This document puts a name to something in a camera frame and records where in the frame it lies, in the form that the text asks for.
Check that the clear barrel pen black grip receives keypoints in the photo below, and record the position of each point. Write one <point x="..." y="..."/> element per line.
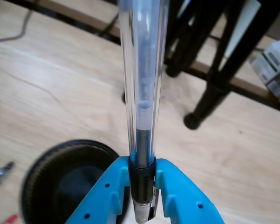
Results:
<point x="142" y="93"/>

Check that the white green cardboard box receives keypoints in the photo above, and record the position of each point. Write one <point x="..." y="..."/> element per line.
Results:
<point x="272" y="63"/>

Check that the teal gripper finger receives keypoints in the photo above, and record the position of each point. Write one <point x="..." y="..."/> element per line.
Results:
<point x="188" y="200"/>
<point x="102" y="198"/>

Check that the red pen white grip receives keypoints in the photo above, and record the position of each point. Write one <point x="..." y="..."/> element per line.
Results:
<point x="10" y="219"/>

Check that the black mesh pen holder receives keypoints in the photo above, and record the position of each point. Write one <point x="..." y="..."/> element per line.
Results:
<point x="49" y="168"/>

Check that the grey grip pen barcode label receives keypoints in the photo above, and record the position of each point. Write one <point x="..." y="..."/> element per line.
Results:
<point x="1" y="173"/>

